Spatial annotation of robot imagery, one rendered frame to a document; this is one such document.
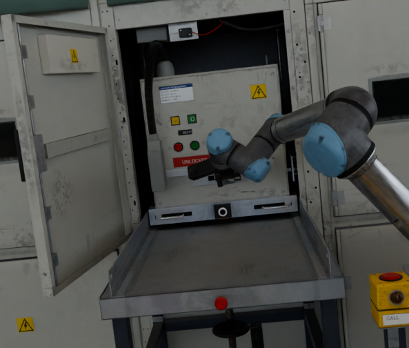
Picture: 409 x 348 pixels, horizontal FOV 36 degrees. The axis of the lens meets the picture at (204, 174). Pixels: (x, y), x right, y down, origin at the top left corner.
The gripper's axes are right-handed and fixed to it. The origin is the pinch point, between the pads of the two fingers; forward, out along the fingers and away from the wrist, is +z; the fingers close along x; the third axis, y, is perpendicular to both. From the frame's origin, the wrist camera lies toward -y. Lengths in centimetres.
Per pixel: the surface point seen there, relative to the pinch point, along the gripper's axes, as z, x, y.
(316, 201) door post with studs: 15.7, -5.5, 32.7
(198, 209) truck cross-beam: 18.1, -3.1, -9.4
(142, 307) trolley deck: -39, -46, -21
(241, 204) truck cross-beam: 17.9, -2.8, 6.2
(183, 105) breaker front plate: 0.6, 30.5, -10.4
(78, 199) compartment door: -19.8, -8.1, -43.0
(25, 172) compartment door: -50, -10, -48
